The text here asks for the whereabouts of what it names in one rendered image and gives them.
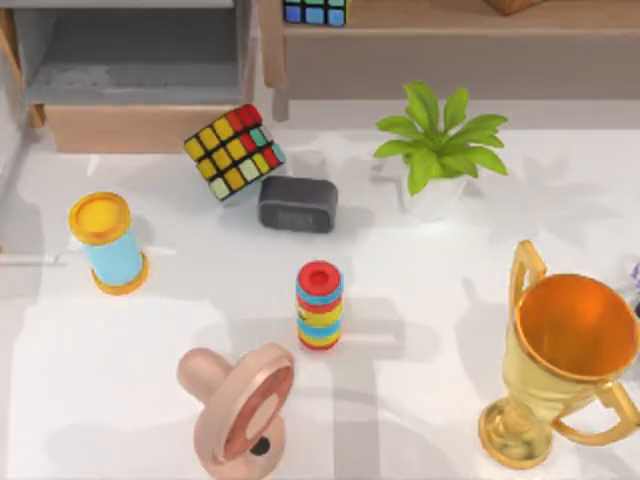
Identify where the pale wooden drawer front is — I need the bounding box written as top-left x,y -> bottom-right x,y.
43,103 -> 246,154

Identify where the pink rounded toy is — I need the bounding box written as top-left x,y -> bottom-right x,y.
176,341 -> 297,480

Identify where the purple and grey object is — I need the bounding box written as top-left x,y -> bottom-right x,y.
626,259 -> 640,319

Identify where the dark grey alarm clock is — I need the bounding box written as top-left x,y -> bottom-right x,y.
257,175 -> 339,235

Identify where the wooden open shelf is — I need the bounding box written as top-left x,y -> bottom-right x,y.
257,0 -> 640,123

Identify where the yellow and red puzzle cube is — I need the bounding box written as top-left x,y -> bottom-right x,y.
183,103 -> 289,204

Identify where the blue can with yellow lid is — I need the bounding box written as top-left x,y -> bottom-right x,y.
67,191 -> 150,297

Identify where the stack of coloured rings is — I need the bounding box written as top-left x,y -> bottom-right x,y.
294,259 -> 346,353

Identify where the blue and green puzzle cube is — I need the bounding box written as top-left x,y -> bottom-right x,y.
282,0 -> 350,28

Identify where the green plant in white pot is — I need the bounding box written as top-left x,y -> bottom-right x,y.
372,79 -> 511,222

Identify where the gold trophy cup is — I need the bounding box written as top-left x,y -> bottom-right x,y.
477,239 -> 640,471

